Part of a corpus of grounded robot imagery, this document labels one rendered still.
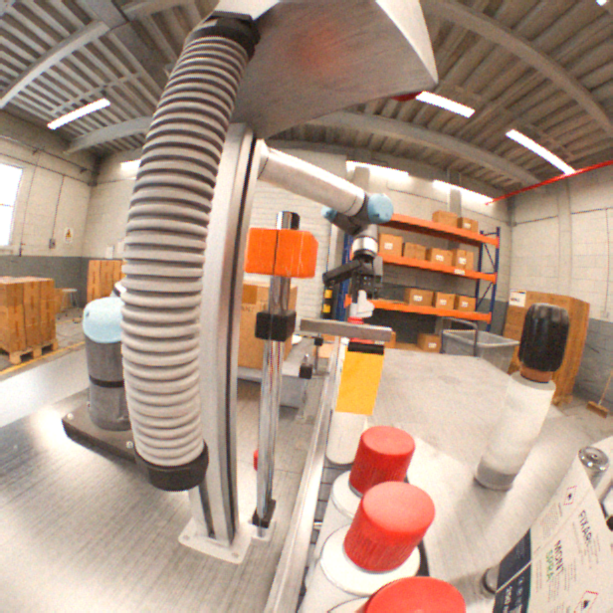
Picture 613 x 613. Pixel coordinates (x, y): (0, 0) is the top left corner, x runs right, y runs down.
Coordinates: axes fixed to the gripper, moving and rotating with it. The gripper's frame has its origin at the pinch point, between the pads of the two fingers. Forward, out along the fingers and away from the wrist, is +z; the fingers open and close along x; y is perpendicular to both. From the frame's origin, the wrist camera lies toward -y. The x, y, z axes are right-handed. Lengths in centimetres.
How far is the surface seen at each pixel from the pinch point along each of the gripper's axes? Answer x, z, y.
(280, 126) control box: -54, 6, -8
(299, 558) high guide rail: -44, 38, -2
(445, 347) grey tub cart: 176, -53, 101
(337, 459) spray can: -20.2, 31.7, 0.5
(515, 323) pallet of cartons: 228, -112, 240
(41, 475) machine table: -39, 49, -43
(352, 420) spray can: -24.0, 25.0, 1.6
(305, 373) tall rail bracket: -5.8, 16.0, -8.7
